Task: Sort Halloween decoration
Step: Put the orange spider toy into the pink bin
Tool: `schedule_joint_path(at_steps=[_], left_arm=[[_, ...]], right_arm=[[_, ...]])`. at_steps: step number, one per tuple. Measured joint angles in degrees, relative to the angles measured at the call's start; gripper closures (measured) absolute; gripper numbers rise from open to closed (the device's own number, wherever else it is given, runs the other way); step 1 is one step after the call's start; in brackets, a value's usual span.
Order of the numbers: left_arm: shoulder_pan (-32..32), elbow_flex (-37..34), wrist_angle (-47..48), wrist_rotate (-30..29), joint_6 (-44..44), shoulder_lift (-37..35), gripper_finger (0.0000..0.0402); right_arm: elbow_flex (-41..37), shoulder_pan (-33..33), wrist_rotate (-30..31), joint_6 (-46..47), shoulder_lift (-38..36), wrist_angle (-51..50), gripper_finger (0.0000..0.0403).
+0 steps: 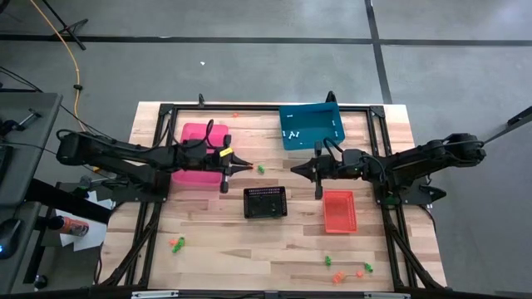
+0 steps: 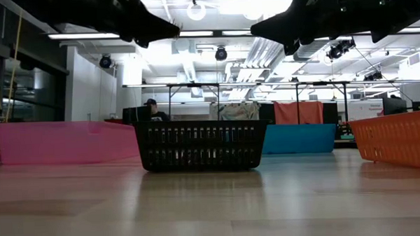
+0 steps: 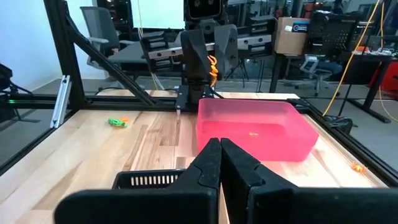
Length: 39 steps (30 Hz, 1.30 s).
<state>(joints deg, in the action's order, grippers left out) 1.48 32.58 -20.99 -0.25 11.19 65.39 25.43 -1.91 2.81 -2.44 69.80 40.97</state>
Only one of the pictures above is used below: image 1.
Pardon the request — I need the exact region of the blue plastic bin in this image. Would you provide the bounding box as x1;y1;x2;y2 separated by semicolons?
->
278;102;347;151

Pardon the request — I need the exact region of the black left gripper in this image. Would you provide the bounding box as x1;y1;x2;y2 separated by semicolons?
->
174;133;254;194

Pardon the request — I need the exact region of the orange can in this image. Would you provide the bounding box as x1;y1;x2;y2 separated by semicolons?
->
47;215;91;238

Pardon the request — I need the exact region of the orange slotted basket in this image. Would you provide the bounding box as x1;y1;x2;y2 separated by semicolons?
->
323;189;358;234

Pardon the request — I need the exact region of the white paper sheet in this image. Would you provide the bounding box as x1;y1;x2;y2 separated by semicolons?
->
53;189;114;253

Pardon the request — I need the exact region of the black handled tool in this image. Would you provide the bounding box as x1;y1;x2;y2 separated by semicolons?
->
0;107;42;136

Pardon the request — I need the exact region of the silver bracket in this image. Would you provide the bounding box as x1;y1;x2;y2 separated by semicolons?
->
363;292;411;299
131;290;180;299

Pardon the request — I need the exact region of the black slotted basket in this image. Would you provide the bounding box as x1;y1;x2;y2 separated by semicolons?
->
242;185;288;220

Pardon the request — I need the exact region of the yellow extension cable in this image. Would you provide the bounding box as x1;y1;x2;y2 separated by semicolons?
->
27;0;103;174

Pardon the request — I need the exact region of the clamp with green knob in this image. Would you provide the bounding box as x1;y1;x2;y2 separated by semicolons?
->
68;174;130;196

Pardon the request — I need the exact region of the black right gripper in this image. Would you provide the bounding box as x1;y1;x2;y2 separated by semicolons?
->
289;140;367;200

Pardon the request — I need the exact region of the black metal table frame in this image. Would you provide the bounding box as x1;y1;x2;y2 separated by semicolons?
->
99;101;448;292

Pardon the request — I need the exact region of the grey desk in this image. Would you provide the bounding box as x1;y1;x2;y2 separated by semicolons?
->
0;91;63;292

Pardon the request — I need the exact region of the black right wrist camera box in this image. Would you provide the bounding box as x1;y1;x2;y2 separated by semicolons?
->
342;149;366;166

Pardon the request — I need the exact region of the black cable loop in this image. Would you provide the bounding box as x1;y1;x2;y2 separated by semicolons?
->
195;119;215;149

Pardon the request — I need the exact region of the black beam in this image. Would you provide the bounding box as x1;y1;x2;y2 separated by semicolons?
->
24;178;113;225

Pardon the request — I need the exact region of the black tripod stand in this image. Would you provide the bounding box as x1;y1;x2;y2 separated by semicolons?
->
41;0;89;51

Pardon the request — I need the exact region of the black computer mouse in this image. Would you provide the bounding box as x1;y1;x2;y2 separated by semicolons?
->
0;218;23;260

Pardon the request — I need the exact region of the pink plastic bin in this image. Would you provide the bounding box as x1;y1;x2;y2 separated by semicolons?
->
171;122;230;190

